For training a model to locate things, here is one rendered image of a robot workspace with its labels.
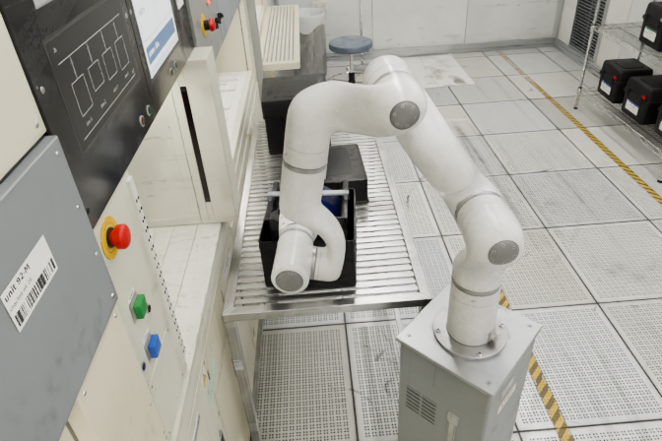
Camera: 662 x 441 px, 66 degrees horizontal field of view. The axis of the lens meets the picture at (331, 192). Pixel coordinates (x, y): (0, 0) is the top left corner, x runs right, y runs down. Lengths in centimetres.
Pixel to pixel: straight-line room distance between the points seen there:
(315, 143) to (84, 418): 57
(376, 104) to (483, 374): 75
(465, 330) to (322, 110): 69
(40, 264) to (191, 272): 89
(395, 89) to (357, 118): 9
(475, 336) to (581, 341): 125
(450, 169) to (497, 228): 16
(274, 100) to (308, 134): 119
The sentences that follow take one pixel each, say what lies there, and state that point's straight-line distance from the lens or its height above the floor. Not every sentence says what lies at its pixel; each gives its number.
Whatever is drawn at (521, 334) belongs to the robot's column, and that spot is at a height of 76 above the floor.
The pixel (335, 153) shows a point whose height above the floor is 86.
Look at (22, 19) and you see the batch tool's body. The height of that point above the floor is 169.
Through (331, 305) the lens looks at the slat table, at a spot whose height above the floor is 76.
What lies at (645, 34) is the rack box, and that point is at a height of 75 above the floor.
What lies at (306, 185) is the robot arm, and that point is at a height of 128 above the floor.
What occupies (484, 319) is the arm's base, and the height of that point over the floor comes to 87.
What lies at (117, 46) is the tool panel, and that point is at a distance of 97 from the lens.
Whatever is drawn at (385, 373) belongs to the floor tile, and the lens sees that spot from 230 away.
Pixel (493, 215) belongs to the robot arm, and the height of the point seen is 118.
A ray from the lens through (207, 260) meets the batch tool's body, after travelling 155.
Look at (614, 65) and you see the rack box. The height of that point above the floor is 44.
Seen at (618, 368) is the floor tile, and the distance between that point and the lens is 254.
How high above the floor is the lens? 182
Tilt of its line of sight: 33 degrees down
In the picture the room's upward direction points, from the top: 4 degrees counter-clockwise
